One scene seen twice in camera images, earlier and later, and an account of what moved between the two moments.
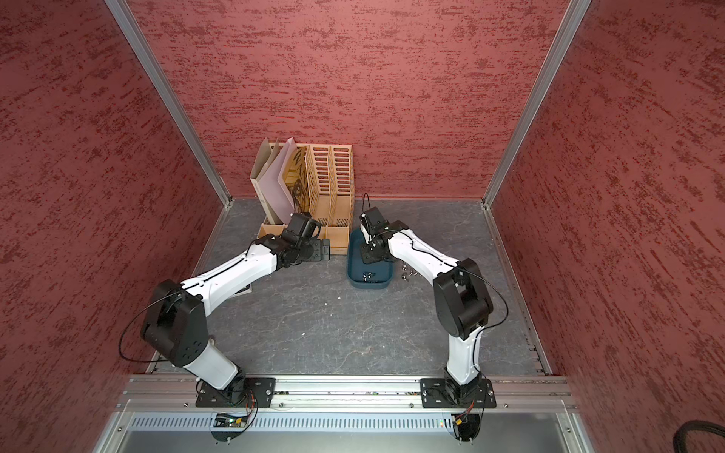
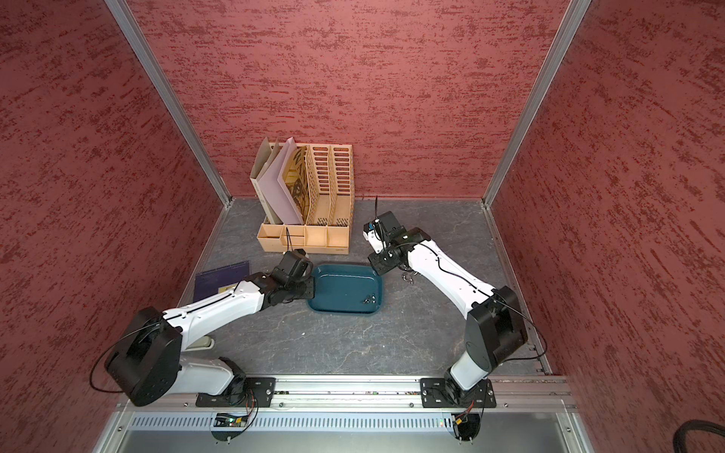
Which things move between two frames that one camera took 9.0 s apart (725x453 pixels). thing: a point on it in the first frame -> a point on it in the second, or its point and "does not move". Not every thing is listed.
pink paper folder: (269, 179) does not move
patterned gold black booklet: (296, 181) does not move
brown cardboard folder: (262, 162) does not move
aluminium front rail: (345, 394) does not move
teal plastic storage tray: (371, 276) -> (346, 288)
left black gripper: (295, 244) -> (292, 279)
